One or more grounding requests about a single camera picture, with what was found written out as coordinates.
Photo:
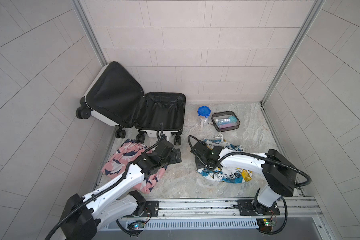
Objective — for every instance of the clear black-trimmed toiletry pouch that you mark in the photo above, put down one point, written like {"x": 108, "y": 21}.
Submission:
{"x": 225, "y": 121}

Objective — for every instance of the black and white open suitcase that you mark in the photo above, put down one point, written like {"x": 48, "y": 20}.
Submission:
{"x": 117, "y": 99}

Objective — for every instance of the right green circuit board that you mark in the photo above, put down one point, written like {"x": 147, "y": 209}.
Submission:
{"x": 266, "y": 225}

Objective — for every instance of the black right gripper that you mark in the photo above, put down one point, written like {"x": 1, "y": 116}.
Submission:
{"x": 197, "y": 165}

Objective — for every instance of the clear bottle with blue lid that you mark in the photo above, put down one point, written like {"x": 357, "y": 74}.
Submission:
{"x": 204, "y": 113}

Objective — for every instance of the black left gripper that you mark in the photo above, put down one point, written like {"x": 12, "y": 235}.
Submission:
{"x": 178, "y": 156}

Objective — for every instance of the aluminium mounting rail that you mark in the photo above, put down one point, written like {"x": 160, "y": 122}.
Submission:
{"x": 205, "y": 214}

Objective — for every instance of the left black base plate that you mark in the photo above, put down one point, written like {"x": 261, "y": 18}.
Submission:
{"x": 150, "y": 209}

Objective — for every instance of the green circuit board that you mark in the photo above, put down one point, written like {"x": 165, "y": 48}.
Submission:
{"x": 266, "y": 225}
{"x": 136, "y": 225}

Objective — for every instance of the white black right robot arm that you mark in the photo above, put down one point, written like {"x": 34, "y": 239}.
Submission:
{"x": 221, "y": 164}

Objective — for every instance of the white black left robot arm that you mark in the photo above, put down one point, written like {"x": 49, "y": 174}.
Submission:
{"x": 83, "y": 216}

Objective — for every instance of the left green circuit board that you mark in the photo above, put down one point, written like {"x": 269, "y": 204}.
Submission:
{"x": 136, "y": 225}

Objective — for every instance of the pink shark print garment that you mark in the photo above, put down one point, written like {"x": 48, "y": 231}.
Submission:
{"x": 128, "y": 152}

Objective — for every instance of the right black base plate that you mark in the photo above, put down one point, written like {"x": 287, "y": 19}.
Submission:
{"x": 248, "y": 208}

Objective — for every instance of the yellow blue print garment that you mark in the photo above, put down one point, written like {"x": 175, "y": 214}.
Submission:
{"x": 220, "y": 174}

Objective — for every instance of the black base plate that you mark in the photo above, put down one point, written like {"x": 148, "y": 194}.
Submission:
{"x": 248, "y": 208}
{"x": 150, "y": 209}

